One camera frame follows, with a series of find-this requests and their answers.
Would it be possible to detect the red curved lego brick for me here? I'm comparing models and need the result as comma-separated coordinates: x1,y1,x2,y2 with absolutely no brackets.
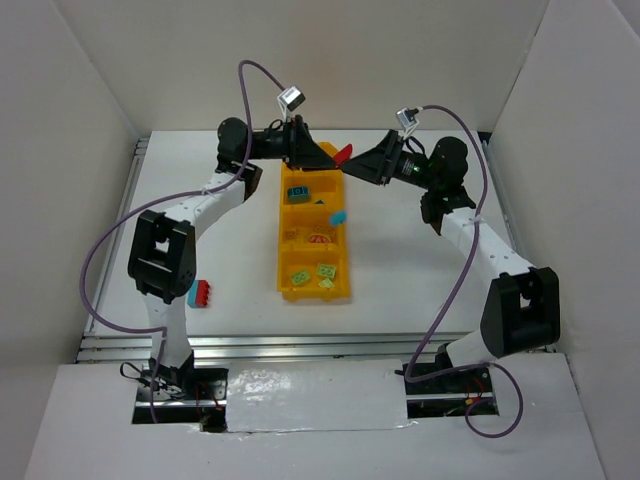
333,144,353,166

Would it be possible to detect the teal rounded lego brick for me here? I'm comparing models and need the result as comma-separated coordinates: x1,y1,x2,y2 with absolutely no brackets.
286,186,311,204

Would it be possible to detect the teal small lego brick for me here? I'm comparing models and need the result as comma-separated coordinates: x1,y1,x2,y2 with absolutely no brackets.
328,210,347,227

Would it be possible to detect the yellow round orange-print lego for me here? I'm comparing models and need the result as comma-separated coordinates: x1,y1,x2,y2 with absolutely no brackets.
306,233,332,244

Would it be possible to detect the lime green lego brick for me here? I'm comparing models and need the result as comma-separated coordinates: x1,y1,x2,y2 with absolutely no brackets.
316,263,337,279

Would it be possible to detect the pale green lego brick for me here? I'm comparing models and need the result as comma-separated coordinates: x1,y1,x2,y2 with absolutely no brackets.
318,278,336,289

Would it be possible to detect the red studded lego brick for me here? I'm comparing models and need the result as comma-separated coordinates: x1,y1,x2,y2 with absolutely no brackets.
195,280,211,308

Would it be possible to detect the teal rectangular lego brick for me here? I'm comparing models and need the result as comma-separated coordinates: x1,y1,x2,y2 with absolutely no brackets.
187,283,200,309

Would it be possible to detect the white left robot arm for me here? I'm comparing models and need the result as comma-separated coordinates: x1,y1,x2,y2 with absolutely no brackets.
127,115,335,395

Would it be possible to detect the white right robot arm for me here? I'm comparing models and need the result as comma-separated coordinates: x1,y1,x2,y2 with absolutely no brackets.
339,130,561,377

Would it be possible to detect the yellow divided plastic bin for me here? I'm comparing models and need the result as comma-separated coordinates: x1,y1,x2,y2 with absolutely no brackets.
277,165,351,302

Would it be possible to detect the lime green lego in bin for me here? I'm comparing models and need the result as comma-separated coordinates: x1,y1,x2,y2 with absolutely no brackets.
289,269,312,287

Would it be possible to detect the white foil covered panel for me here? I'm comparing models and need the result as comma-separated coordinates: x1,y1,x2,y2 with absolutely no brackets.
226,359,410,433

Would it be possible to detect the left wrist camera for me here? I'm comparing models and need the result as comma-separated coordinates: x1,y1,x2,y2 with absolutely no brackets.
277,86,306,122

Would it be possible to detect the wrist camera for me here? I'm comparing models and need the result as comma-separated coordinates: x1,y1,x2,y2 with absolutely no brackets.
396,107,422,139
277,86,306,122

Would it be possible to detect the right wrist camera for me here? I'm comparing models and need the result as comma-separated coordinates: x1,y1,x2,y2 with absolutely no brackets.
396,107,422,139

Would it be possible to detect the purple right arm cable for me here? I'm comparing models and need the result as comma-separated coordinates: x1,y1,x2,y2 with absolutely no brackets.
403,104,525,439

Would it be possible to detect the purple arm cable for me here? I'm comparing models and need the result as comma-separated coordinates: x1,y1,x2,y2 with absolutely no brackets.
403,104,525,439
79,59,291,424

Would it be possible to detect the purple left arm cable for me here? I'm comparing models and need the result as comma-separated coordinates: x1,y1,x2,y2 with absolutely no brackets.
79,59,291,424

